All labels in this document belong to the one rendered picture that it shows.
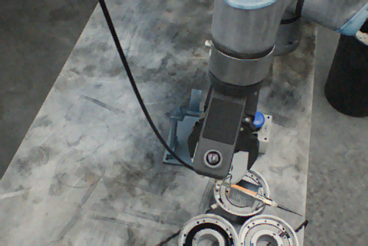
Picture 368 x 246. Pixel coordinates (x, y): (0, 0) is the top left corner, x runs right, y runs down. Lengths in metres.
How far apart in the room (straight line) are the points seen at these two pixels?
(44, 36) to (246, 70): 2.01
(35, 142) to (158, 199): 0.30
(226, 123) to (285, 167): 0.41
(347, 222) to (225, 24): 1.43
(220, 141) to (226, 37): 0.13
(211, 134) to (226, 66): 0.09
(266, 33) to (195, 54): 0.63
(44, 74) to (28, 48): 0.21
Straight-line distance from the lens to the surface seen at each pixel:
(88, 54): 1.12
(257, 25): 0.46
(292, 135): 0.96
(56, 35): 2.43
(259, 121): 0.88
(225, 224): 0.80
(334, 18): 1.00
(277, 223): 0.82
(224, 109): 0.53
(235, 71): 0.50
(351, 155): 2.00
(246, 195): 0.79
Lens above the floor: 1.56
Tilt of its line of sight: 54 degrees down
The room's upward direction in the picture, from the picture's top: 1 degrees clockwise
